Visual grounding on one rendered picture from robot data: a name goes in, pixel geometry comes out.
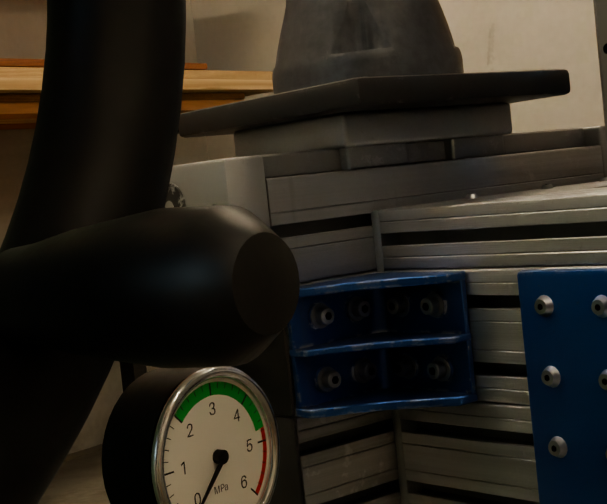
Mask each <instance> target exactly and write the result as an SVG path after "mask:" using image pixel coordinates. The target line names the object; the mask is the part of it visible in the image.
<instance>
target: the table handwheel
mask: <svg viewBox="0 0 607 504"><path fill-rule="evenodd" d="M185 40H186V0H47V30H46V51H45V61H44V71H43V81H42V90H41V96H40V102H39V109H38V115H37V121H36V127H35V132H34V136H33V141H32V146H31V150H30V155H29V160H28V164H27V167H26V171H25V175H24V178H23V182H22V186H21V189H20V193H19V196H18V200H17V203H16V206H15V209H14V212H13V215H12V218H11V221H10V223H9V226H8V229H7V232H6V235H5V238H4V240H3V243H2V245H1V248H0V253H2V252H3V251H5V250H8V249H10V248H15V247H19V246H24V245H29V244H33V243H36V242H39V241H42V240H45V239H47V238H50V237H53V236H56V235H59V234H61V233H64V232H67V231H70V230H73V229H77V228H81V227H85V226H89V225H93V224H97V223H101V222H105V221H109V220H113V219H117V218H121V217H125V216H129V215H133V214H137V213H141V212H145V211H149V210H154V209H159V208H164V207H165V203H166V198H167V194H168V188H169V183H170V178H171V172H172V167H173V161H174V156H175V150H176V142H177V135H178V127H179V120H180V112H181V103H182V91H183V78H184V66H185ZM113 363H114V361H113V360H106V359H100V358H93V357H87V356H80V355H75V354H71V353H67V352H64V351H60V350H56V349H52V348H48V347H45V346H41V345H37V344H29V343H20V342H13V341H10V340H7V339H5V338H3V337H1V336H0V504H38V502H39V501H40V499H41V498H42V496H43V494H44V493H45V491H46V490H47V488H48V486H49V485H50V483H51V481H52V480H53V478H54V477H55V475H56V473H57V472H58V470H59V469H60V467H61V465H62V464H63V462H64V460H65V459H66V457H67V455H68V453H69V451H70V449H71V448H72V446H73V444H74V442H75V440H76V438H77V437H78V435H79V433H80V431H81V429H82V428H83V426H84V424H85V422H86V420H87V418H88V416H89V414H90V412H91V410H92V408H93V406H94V404H95V402H96V400H97V398H98V395H99V393H100V391H101V389H102V387H103V385H104V383H105V381H106V379H107V377H108V375H109V372H110V370H111V367H112V365H113Z"/></svg>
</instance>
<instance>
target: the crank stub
mask: <svg viewBox="0 0 607 504"><path fill-rule="evenodd" d="M299 292H300V280H299V272H298V267H297V263H296V261H295V258H294V255H293V253H292V252H291V250H290V248H289V247H288V245H287V244H286V243H285V242H284V241H283V240H282V239H281V238H280V237H279V236H278V235H277V234H276V233H275V232H274V231H273V230H272V229H271V228H270V227H268V226H267V225H266V224H265V223H264V222H263V221H262V220H261V219H260V218H259V217H257V216H256V215H255V214H254V213H252V212H251V211H249V210H247V209H245V208H243V207H241V206H236V205H211V206H191V207H170V208H159V209H154V210H149V211H145V212H141V213H137V214H133V215H129V216H125V217H121V218H117V219H113V220H109V221H105V222H101V223H97V224H93V225H89V226H85V227H81V228H77V229H73V230H70V231H67V232H64V233H61V234H59V235H56V236H53V237H50V238H47V239H45V240H42V241H39V242H36V243H33V244H29V245H24V246H19V247H15V248H10V249H8V250H5V251H3V252H2V253H0V336H1V337H3V338H5V339H7V340H10V341H13V342H20V343H29V344H37V345H41V346H45V347H48V348H52V349H56V350H60V351H64V352H67V353H71V354H75V355H80V356H87V357H93V358H100V359H106V360H113V361H119V362H126V363H132V364H139V365H145V366H152V367H158V368H197V367H222V366H238V365H242V364H246V363H248V362H250V361H252V360H254V359H255V358H257V357H258V356H259V355H260V354H261V353H262V352H263V351H264V350H265V349H266V348H267V347H268V346H269V345H270V344H271V343H272V342H273V340H274V339H275V338H276V337H277V336H278V335H279V334H280V333H281V331H282V330H283V329H284V328H285V327H286V326H287V325H288V323H289V322H290V320H291V319H292V317H293V315H294V313H295V310H296V307H297V304H298V299H299Z"/></svg>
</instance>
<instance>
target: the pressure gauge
mask: <svg viewBox="0 0 607 504"><path fill-rule="evenodd" d="M217 449H220V450H226V451H227V452H228V454H229V459H228V462H227V463H226V464H223V466H222V468H221V470H220V472H219V474H218V476H217V478H216V480H215V482H214V485H213V487H212V489H211V491H210V493H209V495H208V497H207V499H206V501H205V503H204V504H269V503H270V501H271V498H272V496H273V493H274V489H275V486H276V482H277V477H278V472H279V464H280V439H279V431H278V426H277V421H276V418H275V414H274V411H273V409H272V406H271V404H270V402H269V400H268V398H267V396H266V394H265V393H264V391H263V390H262V388H261V387H260V386H259V385H258V384H257V383H256V382H255V381H254V380H253V379H252V378H251V377H250V376H249V375H247V374H246V373H245V372H243V371H241V370H239V369H237V368H234V367H231V366H222V367H206V368H157V369H154V370H151V371H149V372H146V373H145V374H143V375H141V376H140V377H138V378H137V379H136V380H135V381H133V382H132V383H131V384H130V385H129V386H128V387H127V388H126V390H125V391H124V392H123V393H122V394H121V396H120V398H119V399H118V401H117V402H116V404H115V406H114V408H113V410H112V412H111V415H110V417H109V420H108V423H107V426H106V429H105V434H104V439H103V445H102V475H103V480H104V486H105V490H106V493H107V496H108V499H109V501H110V504H201V502H202V500H203V498H204V495H205V493H206V491H207V488H208V486H209V484H210V482H211V479H212V477H213V475H214V472H215V470H216V468H217V465H218V464H216V463H214V461H213V453H214V451H215V450H217Z"/></svg>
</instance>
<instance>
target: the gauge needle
mask: <svg viewBox="0 0 607 504"><path fill-rule="evenodd" d="M228 459H229V454H228V452H227V451H226V450H220V449H217V450H215V451H214V453H213V461H214V463H216V464H218V465H217V468H216V470H215V472H214V475H213V477H212V479H211V482H210V484H209V486H208V488H207V491H206V493H205V495H204V498H203V500H202V502H201V504H204V503H205V501H206V499H207V497H208V495H209V493H210V491H211V489H212V487H213V485H214V482H215V480H216V478H217V476H218V474H219V472H220V470H221V468H222V466H223V464H226V463H227V462H228Z"/></svg>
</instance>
